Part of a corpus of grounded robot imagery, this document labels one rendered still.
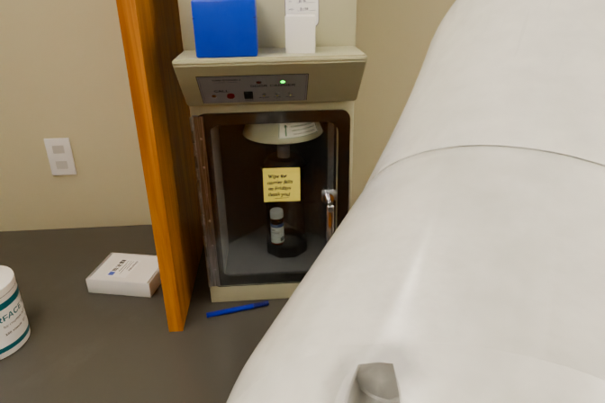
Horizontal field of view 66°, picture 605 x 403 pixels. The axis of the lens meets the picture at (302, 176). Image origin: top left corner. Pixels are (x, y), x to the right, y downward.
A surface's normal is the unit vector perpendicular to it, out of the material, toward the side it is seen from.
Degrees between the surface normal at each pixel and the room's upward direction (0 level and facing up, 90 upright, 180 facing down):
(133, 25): 90
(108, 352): 0
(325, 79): 135
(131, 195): 90
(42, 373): 0
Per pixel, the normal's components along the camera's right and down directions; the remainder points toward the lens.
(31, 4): 0.07, 0.39
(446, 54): -0.79, -0.58
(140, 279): -0.02, -0.92
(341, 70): 0.06, 0.93
